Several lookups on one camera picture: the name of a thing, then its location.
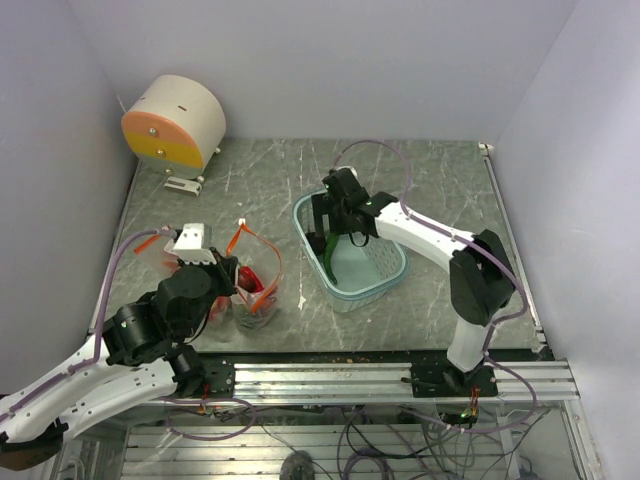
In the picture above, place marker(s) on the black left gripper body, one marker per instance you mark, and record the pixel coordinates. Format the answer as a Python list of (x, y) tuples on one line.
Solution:
[(221, 283)]

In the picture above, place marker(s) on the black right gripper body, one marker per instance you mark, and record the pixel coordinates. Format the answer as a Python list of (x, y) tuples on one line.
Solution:
[(338, 221)]

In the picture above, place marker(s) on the light blue plastic basket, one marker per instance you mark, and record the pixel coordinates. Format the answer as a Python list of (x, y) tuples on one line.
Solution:
[(360, 272)]

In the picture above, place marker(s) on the clear zip bag orange zipper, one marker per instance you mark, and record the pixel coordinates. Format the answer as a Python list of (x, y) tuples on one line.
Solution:
[(152, 252)]

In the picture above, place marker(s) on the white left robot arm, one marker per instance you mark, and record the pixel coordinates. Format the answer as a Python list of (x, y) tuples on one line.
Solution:
[(140, 353)]

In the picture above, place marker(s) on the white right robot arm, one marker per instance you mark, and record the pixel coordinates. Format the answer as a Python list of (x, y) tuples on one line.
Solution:
[(481, 278)]

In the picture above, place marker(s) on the cream round drawer cabinet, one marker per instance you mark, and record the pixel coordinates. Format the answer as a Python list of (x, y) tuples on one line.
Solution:
[(175, 127)]

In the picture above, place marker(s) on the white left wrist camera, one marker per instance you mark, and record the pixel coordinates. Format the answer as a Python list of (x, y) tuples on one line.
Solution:
[(193, 245)]

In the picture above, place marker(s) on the small white metal bracket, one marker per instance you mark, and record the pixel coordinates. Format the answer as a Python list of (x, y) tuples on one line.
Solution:
[(191, 187)]

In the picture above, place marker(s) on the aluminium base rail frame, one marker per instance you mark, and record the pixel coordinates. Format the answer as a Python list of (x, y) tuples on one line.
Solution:
[(368, 415)]

